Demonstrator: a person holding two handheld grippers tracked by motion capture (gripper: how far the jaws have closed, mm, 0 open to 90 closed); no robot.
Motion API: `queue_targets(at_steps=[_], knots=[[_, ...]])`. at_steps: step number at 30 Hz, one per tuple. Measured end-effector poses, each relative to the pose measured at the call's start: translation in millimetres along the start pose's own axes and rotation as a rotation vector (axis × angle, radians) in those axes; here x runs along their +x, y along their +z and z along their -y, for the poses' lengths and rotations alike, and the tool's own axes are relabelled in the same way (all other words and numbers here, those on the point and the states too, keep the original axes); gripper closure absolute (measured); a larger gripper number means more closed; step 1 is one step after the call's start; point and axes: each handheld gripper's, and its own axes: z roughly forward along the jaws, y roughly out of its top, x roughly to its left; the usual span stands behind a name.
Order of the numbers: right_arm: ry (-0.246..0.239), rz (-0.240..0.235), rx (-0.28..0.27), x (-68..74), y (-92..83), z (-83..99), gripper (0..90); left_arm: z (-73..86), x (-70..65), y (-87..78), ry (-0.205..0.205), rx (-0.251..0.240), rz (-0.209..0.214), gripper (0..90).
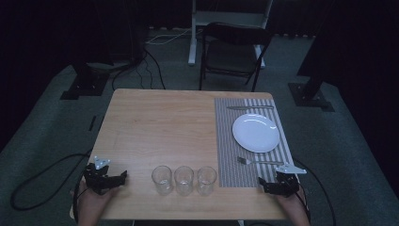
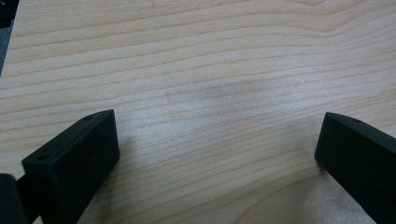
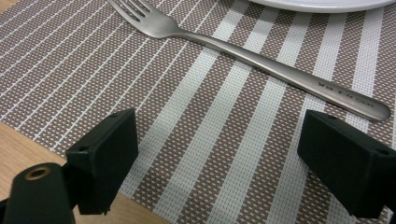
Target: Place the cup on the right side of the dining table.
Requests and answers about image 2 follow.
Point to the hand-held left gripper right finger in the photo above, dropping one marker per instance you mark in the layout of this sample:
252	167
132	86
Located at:
358	161

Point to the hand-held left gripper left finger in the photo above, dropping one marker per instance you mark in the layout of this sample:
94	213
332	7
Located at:
74	165

